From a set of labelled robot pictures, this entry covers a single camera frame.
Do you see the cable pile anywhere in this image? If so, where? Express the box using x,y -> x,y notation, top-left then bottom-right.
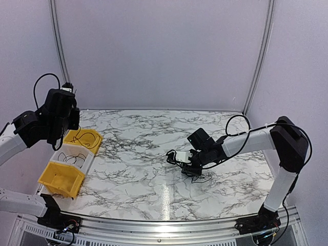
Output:
191,166 -> 213,185

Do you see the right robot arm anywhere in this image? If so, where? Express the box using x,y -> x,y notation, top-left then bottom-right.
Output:
175,116 -> 312,230

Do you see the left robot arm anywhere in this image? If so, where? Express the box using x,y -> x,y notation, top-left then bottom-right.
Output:
1,85 -> 80,228

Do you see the far yellow plastic bin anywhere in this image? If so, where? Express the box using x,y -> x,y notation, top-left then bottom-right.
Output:
64,128 -> 103,155

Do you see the yellow plastic bin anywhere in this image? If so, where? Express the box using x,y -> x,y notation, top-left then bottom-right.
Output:
64,128 -> 103,155
38,161 -> 85,198

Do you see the white translucent plastic bin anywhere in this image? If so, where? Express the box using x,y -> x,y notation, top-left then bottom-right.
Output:
50,143 -> 94,175

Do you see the near yellow plastic bin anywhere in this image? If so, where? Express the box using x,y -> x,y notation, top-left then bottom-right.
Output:
38,161 -> 85,198

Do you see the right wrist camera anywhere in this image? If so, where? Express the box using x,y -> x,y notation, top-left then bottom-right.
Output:
166,150 -> 193,165

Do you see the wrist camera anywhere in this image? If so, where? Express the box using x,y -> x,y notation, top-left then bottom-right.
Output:
60,83 -> 74,93
166,150 -> 193,165

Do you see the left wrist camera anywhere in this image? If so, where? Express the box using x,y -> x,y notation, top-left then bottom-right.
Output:
60,83 -> 74,93

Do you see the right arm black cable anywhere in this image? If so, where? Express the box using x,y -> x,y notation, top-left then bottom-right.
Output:
199,114 -> 313,223

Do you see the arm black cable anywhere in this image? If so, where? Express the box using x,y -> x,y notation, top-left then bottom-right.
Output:
33,73 -> 65,151
199,114 -> 313,223

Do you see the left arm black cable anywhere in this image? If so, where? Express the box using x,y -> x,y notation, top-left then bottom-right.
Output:
33,73 -> 65,151

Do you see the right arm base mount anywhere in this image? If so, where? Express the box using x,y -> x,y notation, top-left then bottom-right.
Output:
234,205 -> 281,235

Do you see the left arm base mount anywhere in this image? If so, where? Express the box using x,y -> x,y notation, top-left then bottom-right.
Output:
37,194 -> 81,233

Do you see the aluminium front rail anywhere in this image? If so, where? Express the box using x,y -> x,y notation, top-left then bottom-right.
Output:
7,206 -> 308,245

